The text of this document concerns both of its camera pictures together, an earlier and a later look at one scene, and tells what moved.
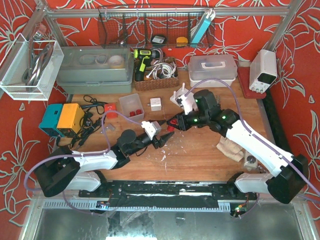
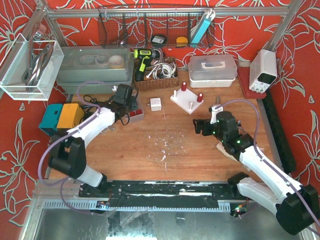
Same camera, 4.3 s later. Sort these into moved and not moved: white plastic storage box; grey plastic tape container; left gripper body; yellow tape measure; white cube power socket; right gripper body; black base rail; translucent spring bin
Moved: right gripper body; left gripper body
Not moved: white plastic storage box; translucent spring bin; white cube power socket; yellow tape measure; grey plastic tape container; black base rail
